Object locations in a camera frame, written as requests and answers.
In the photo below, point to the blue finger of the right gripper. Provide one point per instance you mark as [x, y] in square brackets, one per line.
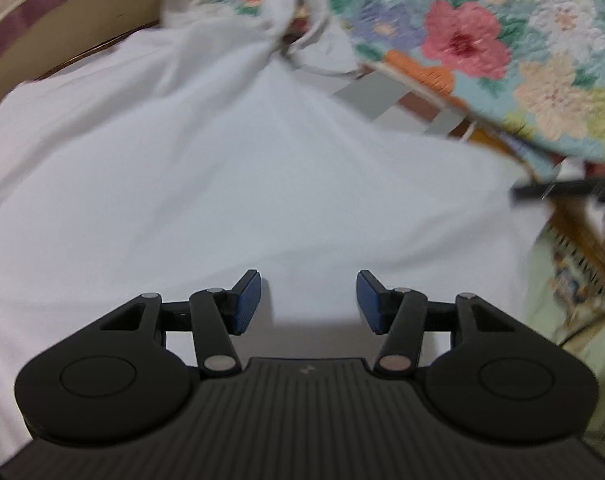
[593, 186]

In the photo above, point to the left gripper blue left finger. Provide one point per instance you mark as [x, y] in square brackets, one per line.
[217, 314]

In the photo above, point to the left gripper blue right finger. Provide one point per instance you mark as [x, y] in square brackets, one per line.
[399, 315]

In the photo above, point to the white hoodie sweatshirt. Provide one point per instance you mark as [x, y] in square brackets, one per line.
[196, 151]

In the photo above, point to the floral patterned quilt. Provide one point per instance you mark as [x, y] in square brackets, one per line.
[535, 68]

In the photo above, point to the patterned play mat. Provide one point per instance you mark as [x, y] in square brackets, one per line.
[397, 104]

